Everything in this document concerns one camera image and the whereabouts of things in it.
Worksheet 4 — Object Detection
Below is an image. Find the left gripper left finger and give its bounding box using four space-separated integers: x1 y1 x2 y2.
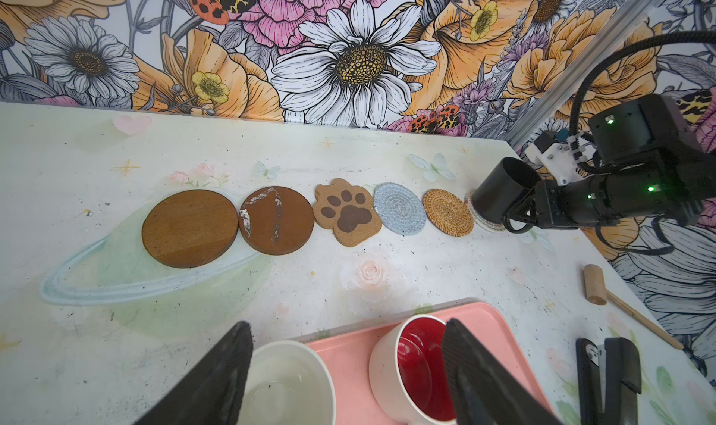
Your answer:
137 322 254 424

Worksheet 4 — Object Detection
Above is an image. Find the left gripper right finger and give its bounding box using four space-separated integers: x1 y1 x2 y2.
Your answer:
442 319 559 424

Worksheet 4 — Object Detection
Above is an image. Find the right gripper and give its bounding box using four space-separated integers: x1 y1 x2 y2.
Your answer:
522 175 688 229

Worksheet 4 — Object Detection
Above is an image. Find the white mug off tray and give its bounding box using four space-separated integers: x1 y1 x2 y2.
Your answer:
238 340 337 424

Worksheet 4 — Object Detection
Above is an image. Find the black mug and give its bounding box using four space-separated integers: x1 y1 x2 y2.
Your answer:
472 157 541 234

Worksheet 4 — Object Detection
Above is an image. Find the rattan woven round coaster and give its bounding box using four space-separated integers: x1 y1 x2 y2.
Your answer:
423 189 475 238

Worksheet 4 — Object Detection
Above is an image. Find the dark brown round coaster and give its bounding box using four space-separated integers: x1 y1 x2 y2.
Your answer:
141 189 239 268

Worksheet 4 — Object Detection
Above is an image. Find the glossy brown round coaster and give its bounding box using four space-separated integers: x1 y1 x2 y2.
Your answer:
238 186 315 255

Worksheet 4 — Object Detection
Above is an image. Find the grey woven round coaster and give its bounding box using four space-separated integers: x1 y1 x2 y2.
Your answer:
373 182 427 237

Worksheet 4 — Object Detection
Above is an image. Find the paw shaped cork coaster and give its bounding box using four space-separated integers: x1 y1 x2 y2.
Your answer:
313 179 382 248

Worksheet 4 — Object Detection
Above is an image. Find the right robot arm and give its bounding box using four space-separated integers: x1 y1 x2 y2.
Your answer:
503 31 715 229

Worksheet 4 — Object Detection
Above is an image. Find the red inside white mug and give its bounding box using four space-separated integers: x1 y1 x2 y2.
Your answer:
368 315 457 424

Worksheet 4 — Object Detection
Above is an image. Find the wooden mallet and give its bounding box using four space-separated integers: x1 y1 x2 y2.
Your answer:
582 265 684 350

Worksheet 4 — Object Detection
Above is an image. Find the pink tray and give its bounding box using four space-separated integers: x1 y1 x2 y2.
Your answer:
299 302 552 424

